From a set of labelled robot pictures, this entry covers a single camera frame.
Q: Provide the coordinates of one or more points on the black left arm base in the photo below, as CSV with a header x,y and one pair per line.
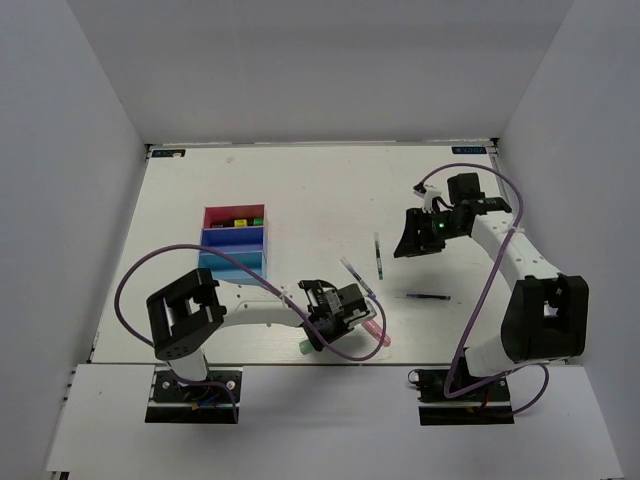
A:
x,y
169,402

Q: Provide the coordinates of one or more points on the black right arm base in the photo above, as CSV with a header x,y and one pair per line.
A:
x,y
488,405

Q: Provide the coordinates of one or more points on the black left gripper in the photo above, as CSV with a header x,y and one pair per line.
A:
x,y
316,341

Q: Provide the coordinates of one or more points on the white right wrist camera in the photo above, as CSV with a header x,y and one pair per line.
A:
x,y
428,194

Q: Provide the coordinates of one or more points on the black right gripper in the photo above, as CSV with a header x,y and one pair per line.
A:
x,y
411,243

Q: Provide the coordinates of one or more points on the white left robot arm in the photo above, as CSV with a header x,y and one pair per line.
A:
x,y
185,313

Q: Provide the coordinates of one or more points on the pink blue tiered organizer box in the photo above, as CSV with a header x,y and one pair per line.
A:
x,y
246,245

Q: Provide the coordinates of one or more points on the blue ink pen refill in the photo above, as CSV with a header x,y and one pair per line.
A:
x,y
350,268

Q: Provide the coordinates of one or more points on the right corner table sticker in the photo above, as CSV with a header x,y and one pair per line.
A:
x,y
469,150

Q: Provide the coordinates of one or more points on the left corner table sticker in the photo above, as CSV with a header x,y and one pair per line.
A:
x,y
168,153

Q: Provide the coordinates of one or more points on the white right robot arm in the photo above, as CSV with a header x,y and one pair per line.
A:
x,y
546,316

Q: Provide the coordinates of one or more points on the green ink pen refill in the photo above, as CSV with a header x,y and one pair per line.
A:
x,y
378,256

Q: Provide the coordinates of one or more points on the corner table sticker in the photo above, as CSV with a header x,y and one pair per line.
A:
x,y
469,150
168,153

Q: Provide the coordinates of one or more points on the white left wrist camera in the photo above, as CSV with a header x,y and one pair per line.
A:
x,y
369,313

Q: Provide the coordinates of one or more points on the purple ink pen refill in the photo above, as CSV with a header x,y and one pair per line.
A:
x,y
425,296

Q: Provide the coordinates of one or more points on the orange cap black highlighter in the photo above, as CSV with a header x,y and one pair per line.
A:
x,y
222,224

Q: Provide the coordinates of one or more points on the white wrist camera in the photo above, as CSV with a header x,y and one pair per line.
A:
x,y
369,313
428,194

